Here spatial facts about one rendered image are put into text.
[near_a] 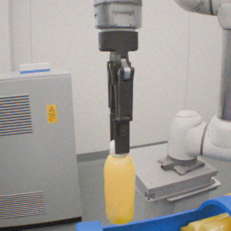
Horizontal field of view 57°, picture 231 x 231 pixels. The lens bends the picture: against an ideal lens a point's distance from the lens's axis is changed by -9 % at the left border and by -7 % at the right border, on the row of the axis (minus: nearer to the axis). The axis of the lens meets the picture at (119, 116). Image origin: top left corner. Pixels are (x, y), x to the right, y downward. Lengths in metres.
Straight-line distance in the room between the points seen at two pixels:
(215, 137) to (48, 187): 1.50
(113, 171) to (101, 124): 2.82
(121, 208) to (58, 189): 1.59
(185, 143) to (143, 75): 2.38
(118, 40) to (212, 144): 0.73
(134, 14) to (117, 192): 0.35
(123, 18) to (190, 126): 0.73
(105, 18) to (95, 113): 2.85
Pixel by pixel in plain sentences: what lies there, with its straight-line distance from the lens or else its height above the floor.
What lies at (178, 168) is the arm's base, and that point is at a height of 1.10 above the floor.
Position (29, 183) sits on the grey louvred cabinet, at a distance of 2.05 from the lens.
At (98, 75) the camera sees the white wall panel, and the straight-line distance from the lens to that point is 3.12.
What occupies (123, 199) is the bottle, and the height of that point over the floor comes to 1.32.
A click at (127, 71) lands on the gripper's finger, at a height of 1.60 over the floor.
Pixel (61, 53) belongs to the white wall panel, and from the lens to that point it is 3.01.
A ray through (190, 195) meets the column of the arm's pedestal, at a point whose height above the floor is 0.99.
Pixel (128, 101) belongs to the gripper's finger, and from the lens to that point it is 0.40.
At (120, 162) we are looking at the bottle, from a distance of 0.48.
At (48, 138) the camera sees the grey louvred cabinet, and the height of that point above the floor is 0.95.
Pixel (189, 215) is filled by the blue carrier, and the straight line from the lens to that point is 0.82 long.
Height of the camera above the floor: 1.64
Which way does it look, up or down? 17 degrees down
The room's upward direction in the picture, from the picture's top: straight up
